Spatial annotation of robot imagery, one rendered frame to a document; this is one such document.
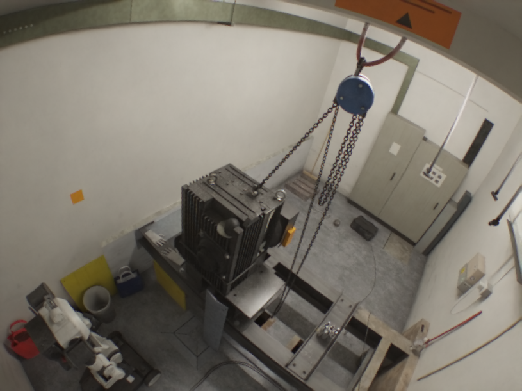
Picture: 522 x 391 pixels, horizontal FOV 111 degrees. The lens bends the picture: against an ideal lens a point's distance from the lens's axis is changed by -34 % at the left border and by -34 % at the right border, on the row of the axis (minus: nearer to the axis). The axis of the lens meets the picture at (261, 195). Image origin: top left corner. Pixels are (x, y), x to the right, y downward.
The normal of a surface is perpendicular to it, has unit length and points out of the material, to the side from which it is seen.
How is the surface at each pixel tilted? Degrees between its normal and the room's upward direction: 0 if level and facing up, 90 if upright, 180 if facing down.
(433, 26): 90
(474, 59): 90
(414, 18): 90
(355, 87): 92
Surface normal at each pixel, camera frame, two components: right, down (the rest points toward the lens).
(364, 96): -0.37, 0.57
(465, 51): -0.62, 0.40
